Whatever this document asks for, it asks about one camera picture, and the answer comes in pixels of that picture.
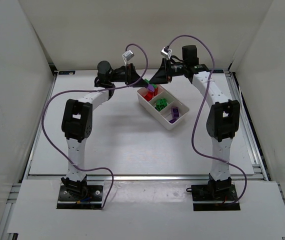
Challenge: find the red rounded lego brick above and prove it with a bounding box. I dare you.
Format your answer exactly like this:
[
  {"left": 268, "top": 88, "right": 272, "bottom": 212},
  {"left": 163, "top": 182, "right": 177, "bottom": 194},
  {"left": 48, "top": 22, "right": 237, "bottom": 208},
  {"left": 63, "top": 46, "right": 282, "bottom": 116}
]
[{"left": 143, "top": 91, "right": 154, "bottom": 102}]

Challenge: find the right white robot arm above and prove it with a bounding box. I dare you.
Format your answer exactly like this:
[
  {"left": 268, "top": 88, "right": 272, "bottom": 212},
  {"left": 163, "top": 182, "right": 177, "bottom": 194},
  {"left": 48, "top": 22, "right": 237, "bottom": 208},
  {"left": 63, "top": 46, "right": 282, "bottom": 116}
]
[{"left": 150, "top": 45, "right": 240, "bottom": 191}]

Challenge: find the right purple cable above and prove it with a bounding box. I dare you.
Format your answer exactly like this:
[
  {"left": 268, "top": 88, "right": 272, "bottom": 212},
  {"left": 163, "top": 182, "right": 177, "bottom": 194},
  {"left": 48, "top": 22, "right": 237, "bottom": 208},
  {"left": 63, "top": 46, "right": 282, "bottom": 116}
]
[{"left": 165, "top": 34, "right": 249, "bottom": 206}]

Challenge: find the white three-compartment tray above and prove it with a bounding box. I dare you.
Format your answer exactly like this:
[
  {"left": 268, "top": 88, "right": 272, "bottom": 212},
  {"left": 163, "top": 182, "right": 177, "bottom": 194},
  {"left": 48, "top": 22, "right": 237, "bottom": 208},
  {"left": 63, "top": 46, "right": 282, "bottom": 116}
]
[{"left": 137, "top": 85, "right": 190, "bottom": 131}]

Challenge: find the green square lego brick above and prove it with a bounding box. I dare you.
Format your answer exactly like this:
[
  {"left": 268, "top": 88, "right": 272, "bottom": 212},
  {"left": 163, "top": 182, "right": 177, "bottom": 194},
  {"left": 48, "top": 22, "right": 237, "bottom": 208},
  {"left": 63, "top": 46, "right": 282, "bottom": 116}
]
[{"left": 155, "top": 98, "right": 168, "bottom": 112}]

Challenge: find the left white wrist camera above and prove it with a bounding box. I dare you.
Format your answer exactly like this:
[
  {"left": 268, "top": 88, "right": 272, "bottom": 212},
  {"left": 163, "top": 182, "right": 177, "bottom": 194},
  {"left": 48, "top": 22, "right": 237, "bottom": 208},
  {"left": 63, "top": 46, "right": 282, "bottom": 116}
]
[{"left": 122, "top": 50, "right": 135, "bottom": 66}]

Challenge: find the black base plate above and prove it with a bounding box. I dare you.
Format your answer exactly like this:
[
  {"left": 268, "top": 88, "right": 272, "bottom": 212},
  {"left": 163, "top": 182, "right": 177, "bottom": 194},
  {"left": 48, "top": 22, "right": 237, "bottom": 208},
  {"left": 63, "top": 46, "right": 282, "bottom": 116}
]
[
  {"left": 186, "top": 184, "right": 241, "bottom": 212},
  {"left": 56, "top": 184, "right": 104, "bottom": 210}
]

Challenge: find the purple paw print lego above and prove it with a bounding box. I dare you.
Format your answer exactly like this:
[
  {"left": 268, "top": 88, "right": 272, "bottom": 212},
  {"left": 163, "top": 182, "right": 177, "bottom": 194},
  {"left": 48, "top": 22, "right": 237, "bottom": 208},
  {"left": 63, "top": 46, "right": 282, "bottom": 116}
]
[{"left": 171, "top": 106, "right": 180, "bottom": 119}]

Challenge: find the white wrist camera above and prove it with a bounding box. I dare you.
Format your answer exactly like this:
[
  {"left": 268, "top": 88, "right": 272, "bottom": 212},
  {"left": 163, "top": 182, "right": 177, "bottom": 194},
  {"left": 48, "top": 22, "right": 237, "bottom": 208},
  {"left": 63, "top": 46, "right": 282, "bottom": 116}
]
[
  {"left": 122, "top": 50, "right": 135, "bottom": 66},
  {"left": 160, "top": 46, "right": 172, "bottom": 60}
]

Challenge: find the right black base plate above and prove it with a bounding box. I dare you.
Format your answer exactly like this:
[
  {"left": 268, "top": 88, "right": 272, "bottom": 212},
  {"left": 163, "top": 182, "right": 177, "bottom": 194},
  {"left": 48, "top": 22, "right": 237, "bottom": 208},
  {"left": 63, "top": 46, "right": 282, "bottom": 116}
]
[{"left": 186, "top": 184, "right": 241, "bottom": 212}]

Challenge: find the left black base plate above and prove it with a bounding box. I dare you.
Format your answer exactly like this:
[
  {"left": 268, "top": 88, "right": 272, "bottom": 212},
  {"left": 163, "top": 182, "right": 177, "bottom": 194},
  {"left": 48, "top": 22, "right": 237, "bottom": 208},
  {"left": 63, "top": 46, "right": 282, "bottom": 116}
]
[{"left": 56, "top": 184, "right": 104, "bottom": 210}]

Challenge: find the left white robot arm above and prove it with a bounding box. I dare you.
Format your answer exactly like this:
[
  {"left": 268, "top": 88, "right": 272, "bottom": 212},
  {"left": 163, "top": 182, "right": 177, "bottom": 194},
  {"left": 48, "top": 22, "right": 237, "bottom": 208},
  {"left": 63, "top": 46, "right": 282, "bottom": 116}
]
[{"left": 61, "top": 60, "right": 148, "bottom": 190}]

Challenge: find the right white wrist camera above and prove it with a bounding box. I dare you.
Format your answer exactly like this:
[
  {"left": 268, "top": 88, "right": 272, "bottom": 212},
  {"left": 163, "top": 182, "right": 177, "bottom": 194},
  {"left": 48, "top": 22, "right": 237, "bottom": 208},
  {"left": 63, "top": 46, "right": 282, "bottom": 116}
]
[{"left": 160, "top": 46, "right": 172, "bottom": 60}]

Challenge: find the blue label sticker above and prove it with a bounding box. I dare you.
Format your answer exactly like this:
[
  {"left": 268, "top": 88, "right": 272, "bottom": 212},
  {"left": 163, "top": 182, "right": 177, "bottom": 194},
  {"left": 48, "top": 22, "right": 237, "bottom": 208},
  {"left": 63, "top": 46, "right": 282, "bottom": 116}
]
[{"left": 58, "top": 70, "right": 76, "bottom": 75}]

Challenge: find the red sloped lego brick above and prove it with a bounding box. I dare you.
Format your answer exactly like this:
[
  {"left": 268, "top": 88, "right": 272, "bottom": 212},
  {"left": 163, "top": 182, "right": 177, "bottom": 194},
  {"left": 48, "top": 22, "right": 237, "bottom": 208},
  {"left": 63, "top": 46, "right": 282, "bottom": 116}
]
[{"left": 153, "top": 85, "right": 160, "bottom": 97}]

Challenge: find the purple curved lego brick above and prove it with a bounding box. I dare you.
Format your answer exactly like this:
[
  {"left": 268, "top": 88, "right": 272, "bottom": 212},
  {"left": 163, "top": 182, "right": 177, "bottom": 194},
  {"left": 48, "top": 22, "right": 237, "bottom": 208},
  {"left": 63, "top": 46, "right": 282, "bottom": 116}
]
[{"left": 169, "top": 118, "right": 177, "bottom": 124}]

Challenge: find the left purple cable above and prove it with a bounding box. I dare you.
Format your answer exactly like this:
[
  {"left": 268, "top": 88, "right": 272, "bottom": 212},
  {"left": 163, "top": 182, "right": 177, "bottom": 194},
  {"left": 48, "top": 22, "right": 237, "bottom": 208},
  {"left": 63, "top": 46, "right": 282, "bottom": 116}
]
[{"left": 41, "top": 43, "right": 150, "bottom": 210}]

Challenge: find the purple cable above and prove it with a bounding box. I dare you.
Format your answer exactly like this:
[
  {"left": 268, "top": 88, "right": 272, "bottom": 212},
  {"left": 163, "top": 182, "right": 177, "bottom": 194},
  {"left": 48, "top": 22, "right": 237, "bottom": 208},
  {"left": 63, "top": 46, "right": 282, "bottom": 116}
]
[
  {"left": 41, "top": 43, "right": 150, "bottom": 210},
  {"left": 165, "top": 34, "right": 249, "bottom": 206}
]

